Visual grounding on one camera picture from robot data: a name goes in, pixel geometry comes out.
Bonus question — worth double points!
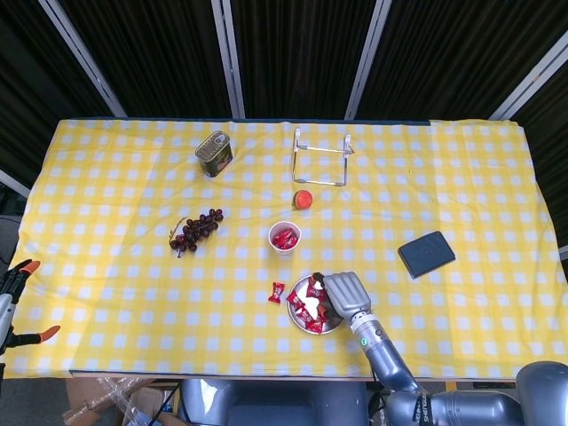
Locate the round steel plate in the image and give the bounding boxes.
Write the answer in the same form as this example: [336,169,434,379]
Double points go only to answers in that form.
[287,273,345,335]

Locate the clear plastic wrap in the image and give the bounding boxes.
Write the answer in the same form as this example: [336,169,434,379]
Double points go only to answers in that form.
[61,376,147,426]

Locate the brown cardboard box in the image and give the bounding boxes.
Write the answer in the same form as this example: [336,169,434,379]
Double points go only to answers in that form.
[65,377,187,426]

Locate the green rectangular tin can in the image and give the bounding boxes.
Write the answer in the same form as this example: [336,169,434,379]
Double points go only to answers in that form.
[194,130,235,178]

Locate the yellow white checked tablecloth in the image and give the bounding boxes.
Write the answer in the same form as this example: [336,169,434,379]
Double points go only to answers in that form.
[8,117,558,381]

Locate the white paper cup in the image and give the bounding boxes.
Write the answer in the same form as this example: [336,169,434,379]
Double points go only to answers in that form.
[267,220,303,257]

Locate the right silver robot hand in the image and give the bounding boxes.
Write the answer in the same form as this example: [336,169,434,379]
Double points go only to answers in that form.
[312,271,373,324]

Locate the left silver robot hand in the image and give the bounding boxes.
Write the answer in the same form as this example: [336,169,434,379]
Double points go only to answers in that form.
[0,259,62,356]

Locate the metal wire stand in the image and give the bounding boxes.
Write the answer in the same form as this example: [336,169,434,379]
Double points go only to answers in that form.
[291,127,355,187]

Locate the black printed arm strap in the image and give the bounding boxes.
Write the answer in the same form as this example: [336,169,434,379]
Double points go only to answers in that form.
[410,392,434,425]

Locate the dark red grape bunch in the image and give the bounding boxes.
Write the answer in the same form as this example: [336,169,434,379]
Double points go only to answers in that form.
[168,208,225,259]

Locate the black pleated curtain panel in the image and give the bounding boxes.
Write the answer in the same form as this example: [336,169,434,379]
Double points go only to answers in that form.
[0,0,114,178]
[59,0,234,119]
[230,0,378,120]
[357,0,568,120]
[509,57,568,249]

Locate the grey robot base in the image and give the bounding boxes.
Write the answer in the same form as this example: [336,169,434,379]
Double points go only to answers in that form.
[178,379,370,426]

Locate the dark blue flat case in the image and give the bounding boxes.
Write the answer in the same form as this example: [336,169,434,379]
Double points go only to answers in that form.
[397,230,457,280]

